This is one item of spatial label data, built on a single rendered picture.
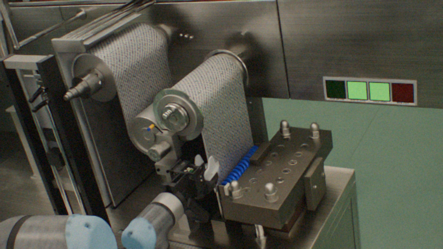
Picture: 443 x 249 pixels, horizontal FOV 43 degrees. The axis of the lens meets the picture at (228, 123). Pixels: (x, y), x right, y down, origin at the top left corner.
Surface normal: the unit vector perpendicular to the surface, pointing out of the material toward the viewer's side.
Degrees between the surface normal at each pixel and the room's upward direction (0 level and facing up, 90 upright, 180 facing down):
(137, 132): 90
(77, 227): 9
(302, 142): 0
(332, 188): 0
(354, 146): 0
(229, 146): 90
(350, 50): 90
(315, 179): 90
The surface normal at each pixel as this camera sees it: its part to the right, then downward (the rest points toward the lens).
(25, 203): -0.17, -0.88
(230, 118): 0.87, 0.07
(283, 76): -0.47, 0.47
